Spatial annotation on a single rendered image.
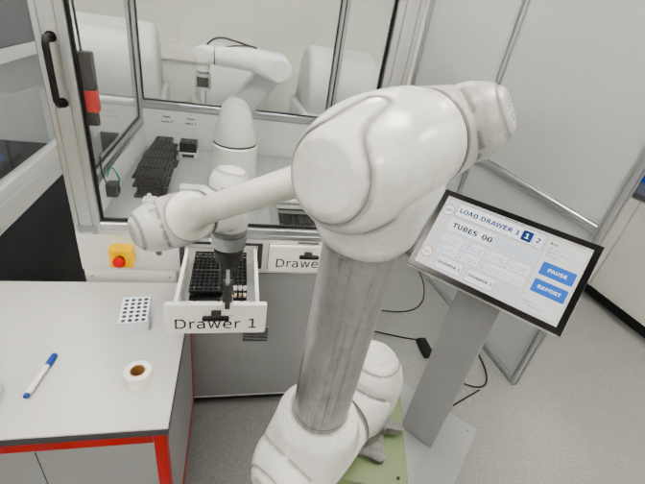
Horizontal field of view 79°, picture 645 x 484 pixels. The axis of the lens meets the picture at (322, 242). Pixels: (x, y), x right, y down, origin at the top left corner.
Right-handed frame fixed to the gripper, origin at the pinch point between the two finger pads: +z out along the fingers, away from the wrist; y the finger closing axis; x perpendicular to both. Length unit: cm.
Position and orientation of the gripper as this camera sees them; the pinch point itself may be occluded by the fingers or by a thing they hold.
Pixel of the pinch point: (226, 305)
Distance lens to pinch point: 115.2
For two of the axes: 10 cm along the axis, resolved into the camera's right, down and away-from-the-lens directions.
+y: -1.7, -5.3, 8.3
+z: -1.5, 8.5, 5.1
